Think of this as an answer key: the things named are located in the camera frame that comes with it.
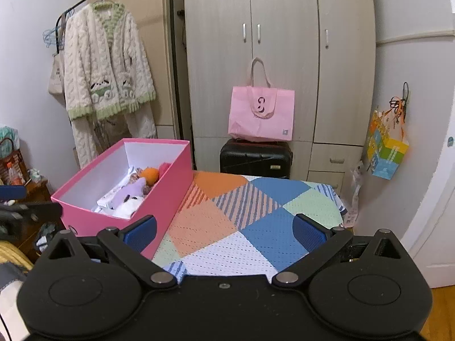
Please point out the brown wooden side cabinet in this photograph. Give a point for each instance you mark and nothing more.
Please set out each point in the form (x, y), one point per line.
(24, 235)

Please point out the pink cardboard storage box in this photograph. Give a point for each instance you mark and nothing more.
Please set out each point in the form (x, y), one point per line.
(162, 200)

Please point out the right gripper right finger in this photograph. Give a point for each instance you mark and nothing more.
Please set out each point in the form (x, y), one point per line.
(324, 245)

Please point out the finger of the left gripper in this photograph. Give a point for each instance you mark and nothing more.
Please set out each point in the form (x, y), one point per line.
(20, 212)

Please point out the red plush toy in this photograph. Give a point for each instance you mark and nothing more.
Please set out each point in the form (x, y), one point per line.
(163, 168)

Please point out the colourful hanging paper bag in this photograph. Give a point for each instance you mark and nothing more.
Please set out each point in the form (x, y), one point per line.
(387, 142)

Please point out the white paper sheet in box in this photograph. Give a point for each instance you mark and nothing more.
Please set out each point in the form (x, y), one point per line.
(108, 201)

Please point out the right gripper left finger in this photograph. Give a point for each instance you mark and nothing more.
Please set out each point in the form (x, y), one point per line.
(126, 247)

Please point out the pink tote bag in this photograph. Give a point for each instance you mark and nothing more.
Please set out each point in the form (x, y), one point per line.
(261, 114)

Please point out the black suitcase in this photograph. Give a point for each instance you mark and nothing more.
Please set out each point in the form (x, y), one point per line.
(263, 159)

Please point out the black clothes rack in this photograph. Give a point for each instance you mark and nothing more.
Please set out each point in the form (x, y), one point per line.
(55, 36)

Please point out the cream knitted pyjama set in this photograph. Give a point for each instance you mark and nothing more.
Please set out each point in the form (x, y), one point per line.
(108, 84)

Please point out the panda plush toy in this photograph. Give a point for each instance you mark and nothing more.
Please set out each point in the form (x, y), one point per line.
(126, 209)

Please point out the beige wardrobe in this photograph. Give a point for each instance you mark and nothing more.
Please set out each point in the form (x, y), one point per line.
(322, 50)

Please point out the beige canvas tote bag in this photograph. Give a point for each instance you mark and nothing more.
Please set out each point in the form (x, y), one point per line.
(56, 80)

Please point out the colourful patchwork tablecloth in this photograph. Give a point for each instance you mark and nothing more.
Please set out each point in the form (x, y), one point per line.
(231, 225)

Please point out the pink floral scrunchie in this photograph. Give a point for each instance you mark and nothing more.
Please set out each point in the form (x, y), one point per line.
(135, 176)

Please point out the orange makeup sponge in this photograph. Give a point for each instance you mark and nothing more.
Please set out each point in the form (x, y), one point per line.
(151, 175)

